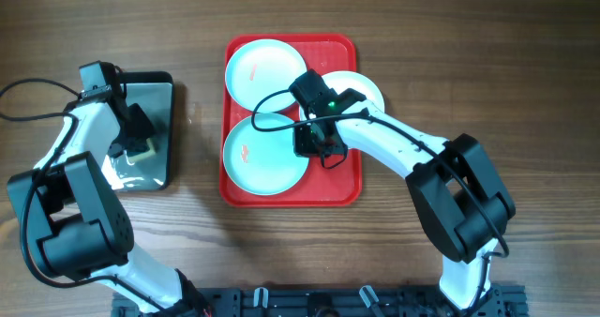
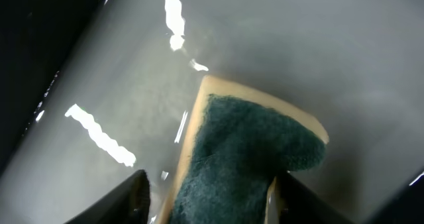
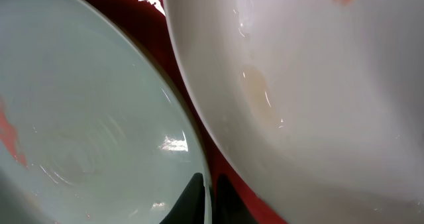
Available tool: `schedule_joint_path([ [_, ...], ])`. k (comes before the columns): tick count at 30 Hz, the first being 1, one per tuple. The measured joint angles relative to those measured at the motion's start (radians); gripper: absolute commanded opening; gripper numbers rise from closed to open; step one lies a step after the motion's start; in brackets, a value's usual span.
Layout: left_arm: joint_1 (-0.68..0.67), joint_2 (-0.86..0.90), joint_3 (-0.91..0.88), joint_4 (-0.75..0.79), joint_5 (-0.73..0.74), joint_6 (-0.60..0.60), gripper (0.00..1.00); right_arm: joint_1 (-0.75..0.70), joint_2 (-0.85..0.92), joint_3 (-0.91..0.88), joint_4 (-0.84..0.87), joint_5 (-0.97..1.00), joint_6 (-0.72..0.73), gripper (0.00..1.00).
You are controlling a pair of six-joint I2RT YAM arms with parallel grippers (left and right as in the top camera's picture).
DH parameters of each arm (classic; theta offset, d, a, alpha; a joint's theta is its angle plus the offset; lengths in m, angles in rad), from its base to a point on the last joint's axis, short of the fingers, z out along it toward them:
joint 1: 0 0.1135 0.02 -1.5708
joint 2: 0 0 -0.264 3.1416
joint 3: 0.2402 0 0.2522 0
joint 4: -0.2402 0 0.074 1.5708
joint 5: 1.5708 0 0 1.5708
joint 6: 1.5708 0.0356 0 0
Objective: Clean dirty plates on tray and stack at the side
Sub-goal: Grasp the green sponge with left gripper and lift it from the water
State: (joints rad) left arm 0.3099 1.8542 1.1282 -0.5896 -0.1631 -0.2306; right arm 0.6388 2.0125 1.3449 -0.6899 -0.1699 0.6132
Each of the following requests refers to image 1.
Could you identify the yellow green sponge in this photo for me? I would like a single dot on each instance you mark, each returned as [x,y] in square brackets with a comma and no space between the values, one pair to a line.
[144,151]

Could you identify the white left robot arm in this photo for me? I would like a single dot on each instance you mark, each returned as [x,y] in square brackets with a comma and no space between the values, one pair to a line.
[73,228]

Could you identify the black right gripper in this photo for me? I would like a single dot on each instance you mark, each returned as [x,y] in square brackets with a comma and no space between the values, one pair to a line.
[304,149]

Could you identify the black metal-lined tray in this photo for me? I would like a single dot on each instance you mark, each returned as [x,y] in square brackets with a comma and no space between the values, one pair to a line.
[154,92]

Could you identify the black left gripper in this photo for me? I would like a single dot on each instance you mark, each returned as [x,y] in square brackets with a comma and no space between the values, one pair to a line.
[145,130]

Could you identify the red plastic tray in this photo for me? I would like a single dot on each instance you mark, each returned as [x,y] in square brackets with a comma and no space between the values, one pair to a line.
[319,187]

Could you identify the white plate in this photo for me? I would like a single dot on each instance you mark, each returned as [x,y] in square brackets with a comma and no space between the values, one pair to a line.
[351,87]

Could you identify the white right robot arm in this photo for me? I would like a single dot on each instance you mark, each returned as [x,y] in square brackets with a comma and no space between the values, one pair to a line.
[460,199]

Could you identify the light blue plate with stain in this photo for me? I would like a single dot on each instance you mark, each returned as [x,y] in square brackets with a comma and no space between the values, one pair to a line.
[260,68]

